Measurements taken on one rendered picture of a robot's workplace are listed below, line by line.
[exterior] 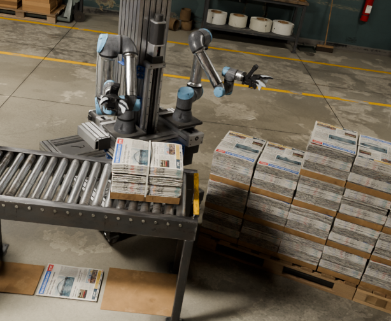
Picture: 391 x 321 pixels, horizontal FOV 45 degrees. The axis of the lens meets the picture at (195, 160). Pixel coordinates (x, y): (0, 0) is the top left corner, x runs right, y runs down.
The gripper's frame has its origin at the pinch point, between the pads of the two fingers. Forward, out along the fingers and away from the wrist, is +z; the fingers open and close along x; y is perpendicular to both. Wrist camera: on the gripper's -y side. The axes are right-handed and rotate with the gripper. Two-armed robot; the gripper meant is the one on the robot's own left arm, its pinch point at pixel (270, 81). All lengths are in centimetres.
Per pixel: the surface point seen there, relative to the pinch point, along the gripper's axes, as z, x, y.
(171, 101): -163, -168, 148
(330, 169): 59, 40, 26
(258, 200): 21, 50, 61
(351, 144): 65, 23, 14
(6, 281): -100, 163, 102
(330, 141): 53, 28, 13
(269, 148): 14.1, 21.4, 38.2
